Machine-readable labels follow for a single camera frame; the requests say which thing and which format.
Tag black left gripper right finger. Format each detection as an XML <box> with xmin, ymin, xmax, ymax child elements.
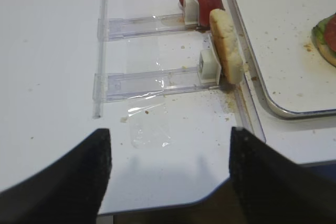
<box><xmin>229</xmin><ymin>127</ymin><xmax>335</xmax><ymax>223</ymax></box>

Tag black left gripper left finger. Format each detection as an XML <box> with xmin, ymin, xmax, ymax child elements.
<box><xmin>1</xmin><ymin>129</ymin><xmax>112</xmax><ymax>223</ymax></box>

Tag upright bread bun slice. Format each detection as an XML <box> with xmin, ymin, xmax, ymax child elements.
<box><xmin>209</xmin><ymin>9</ymin><xmax>244</xmax><ymax>85</ymax></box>

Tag green lettuce on bun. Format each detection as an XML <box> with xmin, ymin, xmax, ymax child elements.
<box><xmin>312</xmin><ymin>14</ymin><xmax>335</xmax><ymax>45</ymax></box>

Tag tomato slice on bun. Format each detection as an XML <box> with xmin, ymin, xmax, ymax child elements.
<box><xmin>324</xmin><ymin>15</ymin><xmax>336</xmax><ymax>51</ymax></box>

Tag clear acrylic inner left strip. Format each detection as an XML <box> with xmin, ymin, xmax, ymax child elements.
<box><xmin>221</xmin><ymin>0</ymin><xmax>266</xmax><ymax>142</ymax></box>

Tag clear acrylic strip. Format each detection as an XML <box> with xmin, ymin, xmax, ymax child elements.
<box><xmin>92</xmin><ymin>0</ymin><xmax>108</xmax><ymax>119</ymax></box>
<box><xmin>221</xmin><ymin>0</ymin><xmax>266</xmax><ymax>142</ymax></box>

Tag clear acrylic outer left strip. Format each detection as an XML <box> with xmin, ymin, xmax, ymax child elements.
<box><xmin>92</xmin><ymin>0</ymin><xmax>108</xmax><ymax>119</ymax></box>

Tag white pusher block lower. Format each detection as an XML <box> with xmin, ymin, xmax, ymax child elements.
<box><xmin>198</xmin><ymin>49</ymin><xmax>222</xmax><ymax>85</ymax></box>

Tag white pusher block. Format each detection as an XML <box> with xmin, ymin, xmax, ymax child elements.
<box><xmin>198</xmin><ymin>49</ymin><xmax>222</xmax><ymax>85</ymax></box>
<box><xmin>183</xmin><ymin>0</ymin><xmax>199</xmax><ymax>25</ymax></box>

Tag clear adhesive tape patch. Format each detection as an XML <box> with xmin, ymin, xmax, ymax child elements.
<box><xmin>127</xmin><ymin>37</ymin><xmax>171</xmax><ymax>148</ymax></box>

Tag bottom bun on tray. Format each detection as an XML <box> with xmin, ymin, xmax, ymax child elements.
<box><xmin>312</xmin><ymin>35</ymin><xmax>336</xmax><ymax>67</ymax></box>

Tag silver metal tray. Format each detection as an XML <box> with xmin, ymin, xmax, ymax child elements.
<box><xmin>233</xmin><ymin>0</ymin><xmax>335</xmax><ymax>118</ymax></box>

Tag white pusher block upper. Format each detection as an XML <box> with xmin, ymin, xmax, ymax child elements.
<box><xmin>183</xmin><ymin>0</ymin><xmax>199</xmax><ymax>25</ymax></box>

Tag clear acrylic rail lower left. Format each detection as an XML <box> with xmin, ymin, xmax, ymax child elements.
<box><xmin>93</xmin><ymin>66</ymin><xmax>221</xmax><ymax>103</ymax></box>

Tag clear acrylic rail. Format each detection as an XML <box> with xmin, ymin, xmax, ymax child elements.
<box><xmin>93</xmin><ymin>66</ymin><xmax>221</xmax><ymax>103</ymax></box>
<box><xmin>97</xmin><ymin>14</ymin><xmax>209</xmax><ymax>42</ymax></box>

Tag clear acrylic rail upper left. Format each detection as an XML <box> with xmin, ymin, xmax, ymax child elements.
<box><xmin>97</xmin><ymin>14</ymin><xmax>209</xmax><ymax>42</ymax></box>

